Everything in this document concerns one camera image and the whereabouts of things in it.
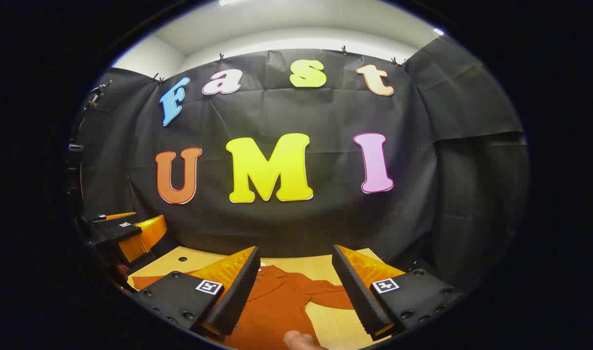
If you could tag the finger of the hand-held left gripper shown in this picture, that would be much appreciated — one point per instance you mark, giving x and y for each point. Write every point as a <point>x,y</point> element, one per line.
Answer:
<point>109,217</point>
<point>111,232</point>

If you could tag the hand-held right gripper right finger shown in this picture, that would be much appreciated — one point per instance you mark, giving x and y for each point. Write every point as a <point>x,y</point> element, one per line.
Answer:
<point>357,291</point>

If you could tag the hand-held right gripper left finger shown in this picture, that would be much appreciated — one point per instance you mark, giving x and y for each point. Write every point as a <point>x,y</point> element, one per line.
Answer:
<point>233,296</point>

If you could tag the orange knit cardigan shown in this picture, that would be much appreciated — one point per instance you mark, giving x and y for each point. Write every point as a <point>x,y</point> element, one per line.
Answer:
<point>281,311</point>

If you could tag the black equipment stand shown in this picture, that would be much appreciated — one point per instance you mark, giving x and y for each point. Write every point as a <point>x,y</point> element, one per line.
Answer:
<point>74,148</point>

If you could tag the black backdrop cloth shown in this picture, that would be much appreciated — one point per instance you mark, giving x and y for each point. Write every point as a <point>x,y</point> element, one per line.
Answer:
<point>277,112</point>

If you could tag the ceiling light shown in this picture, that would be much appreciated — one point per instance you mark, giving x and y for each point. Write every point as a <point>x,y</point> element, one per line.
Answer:
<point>226,2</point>
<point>438,32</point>

